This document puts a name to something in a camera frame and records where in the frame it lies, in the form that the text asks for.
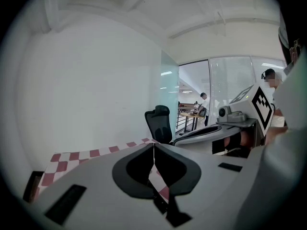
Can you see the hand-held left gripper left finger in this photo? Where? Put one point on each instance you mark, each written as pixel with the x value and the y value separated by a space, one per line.
pixel 96 176

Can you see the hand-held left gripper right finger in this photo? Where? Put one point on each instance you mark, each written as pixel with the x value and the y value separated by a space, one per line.
pixel 216 181

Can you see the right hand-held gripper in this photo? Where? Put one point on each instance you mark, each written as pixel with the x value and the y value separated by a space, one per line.
pixel 262 106

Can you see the person's right forearm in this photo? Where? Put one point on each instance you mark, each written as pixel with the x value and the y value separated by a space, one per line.
pixel 275 134

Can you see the person's right hand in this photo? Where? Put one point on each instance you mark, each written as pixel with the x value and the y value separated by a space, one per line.
pixel 245 140

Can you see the wooden table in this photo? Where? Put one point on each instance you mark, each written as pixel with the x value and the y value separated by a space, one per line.
pixel 189 114

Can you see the red white checkered tablecloth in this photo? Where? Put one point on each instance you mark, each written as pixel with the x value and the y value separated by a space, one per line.
pixel 74 156

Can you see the black mesh office chair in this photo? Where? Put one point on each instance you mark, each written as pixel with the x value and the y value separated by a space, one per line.
pixel 159 128

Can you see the frosted glass partition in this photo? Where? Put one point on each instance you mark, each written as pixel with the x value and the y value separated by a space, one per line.
pixel 169 92

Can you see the person's black printed t-shirt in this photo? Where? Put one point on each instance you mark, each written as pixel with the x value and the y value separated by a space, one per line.
pixel 293 54

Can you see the grey fisheye camera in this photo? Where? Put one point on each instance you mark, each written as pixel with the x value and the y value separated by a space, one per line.
pixel 224 111

